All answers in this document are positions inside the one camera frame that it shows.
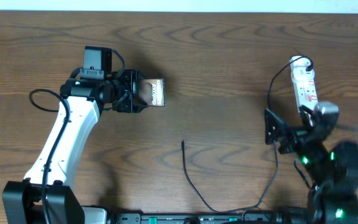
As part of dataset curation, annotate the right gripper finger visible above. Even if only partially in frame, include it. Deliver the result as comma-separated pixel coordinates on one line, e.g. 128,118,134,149
264,108,289,145
298,105,318,126

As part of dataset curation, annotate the black charger cable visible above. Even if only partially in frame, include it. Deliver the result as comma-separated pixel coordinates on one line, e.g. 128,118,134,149
180,55,314,215

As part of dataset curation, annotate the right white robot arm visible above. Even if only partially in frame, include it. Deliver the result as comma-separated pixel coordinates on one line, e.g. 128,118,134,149
264,102,358,223

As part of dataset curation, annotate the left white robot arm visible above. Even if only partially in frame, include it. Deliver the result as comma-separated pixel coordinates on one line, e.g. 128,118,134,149
2,67,148,223

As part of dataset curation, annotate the white power strip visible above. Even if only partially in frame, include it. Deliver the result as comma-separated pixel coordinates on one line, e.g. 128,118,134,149
290,55,318,111

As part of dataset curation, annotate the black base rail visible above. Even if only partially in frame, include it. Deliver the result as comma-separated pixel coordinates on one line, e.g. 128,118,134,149
115,212,310,224

